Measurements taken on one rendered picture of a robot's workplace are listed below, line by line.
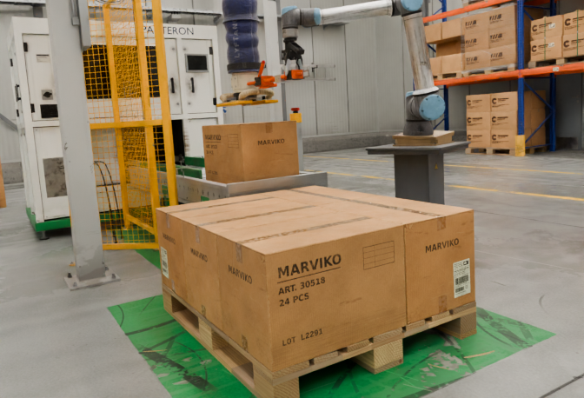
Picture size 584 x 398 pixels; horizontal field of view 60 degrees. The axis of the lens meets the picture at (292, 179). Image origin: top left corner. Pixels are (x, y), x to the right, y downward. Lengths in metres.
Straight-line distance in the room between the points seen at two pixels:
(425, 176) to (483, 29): 8.01
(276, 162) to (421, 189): 0.91
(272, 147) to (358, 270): 1.47
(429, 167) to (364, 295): 1.47
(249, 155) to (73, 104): 1.13
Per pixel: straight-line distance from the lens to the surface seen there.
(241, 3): 3.37
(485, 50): 10.95
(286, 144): 3.19
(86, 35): 3.42
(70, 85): 3.41
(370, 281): 1.90
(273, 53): 6.36
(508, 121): 10.66
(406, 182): 3.26
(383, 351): 2.03
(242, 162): 3.06
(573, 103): 11.42
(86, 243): 3.47
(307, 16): 2.93
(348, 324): 1.88
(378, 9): 3.15
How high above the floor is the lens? 0.97
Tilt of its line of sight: 7 degrees down
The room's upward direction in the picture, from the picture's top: 3 degrees counter-clockwise
